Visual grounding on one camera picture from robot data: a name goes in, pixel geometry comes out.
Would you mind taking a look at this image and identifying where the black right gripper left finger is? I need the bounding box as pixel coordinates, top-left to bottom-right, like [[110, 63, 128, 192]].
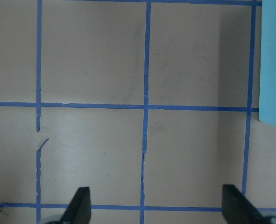
[[61, 187, 92, 224]]

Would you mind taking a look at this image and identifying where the light blue plastic bin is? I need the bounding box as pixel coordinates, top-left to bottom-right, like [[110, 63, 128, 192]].
[[259, 0, 276, 127]]

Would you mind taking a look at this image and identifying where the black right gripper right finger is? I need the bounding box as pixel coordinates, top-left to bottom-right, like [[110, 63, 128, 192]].
[[222, 184, 264, 224]]

